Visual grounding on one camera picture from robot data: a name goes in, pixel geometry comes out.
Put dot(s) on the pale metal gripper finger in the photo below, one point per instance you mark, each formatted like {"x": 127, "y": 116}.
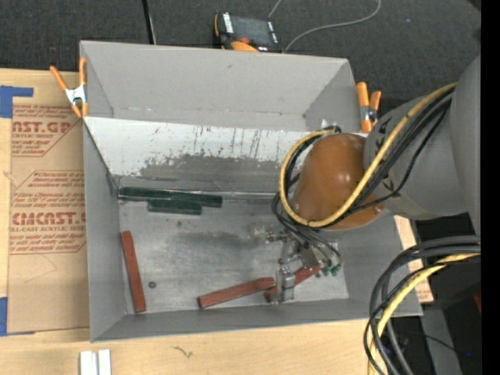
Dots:
{"x": 289, "y": 285}
{"x": 279, "y": 287}

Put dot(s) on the red-brown flat block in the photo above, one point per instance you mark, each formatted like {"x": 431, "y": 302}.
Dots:
{"x": 306, "y": 275}
{"x": 133, "y": 272}
{"x": 234, "y": 292}

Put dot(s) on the grey metal bin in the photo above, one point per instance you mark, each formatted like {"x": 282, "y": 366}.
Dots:
{"x": 218, "y": 248}

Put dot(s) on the dark green flat block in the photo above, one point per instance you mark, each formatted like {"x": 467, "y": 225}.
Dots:
{"x": 168, "y": 195}
{"x": 176, "y": 208}

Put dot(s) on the brown cardboard board red print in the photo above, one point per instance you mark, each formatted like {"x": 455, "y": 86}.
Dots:
{"x": 43, "y": 272}

